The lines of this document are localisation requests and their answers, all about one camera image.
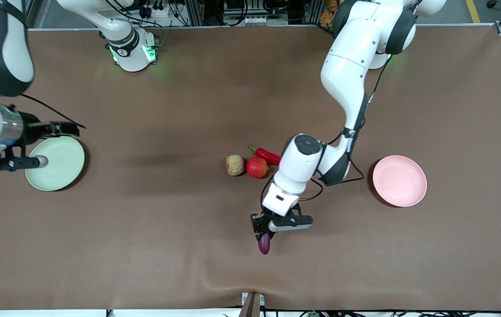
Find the long purple eggplant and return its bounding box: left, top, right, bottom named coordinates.
left=258, top=232, right=272, bottom=255

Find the red chili pepper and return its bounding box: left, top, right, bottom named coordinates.
left=249, top=142, right=282, bottom=166

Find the bag of orange snacks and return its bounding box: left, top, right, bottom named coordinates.
left=319, top=0, right=340, bottom=25

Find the pale green round plate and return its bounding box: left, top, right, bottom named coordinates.
left=26, top=136, right=85, bottom=192

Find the red round fruit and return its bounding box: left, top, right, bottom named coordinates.
left=246, top=157, right=270, bottom=179

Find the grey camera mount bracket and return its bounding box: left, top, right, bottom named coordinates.
left=238, top=292, right=265, bottom=317

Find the white terminal strip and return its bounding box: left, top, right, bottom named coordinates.
left=242, top=16, right=289, bottom=26

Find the brown table cloth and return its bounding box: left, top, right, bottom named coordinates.
left=0, top=25, right=501, bottom=311

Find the pink round plate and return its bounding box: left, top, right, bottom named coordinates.
left=372, top=155, right=427, bottom=207

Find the white power strip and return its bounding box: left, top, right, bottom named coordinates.
left=137, top=0, right=177, bottom=19

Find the yellow-pink peach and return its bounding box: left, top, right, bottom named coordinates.
left=226, top=155, right=245, bottom=177

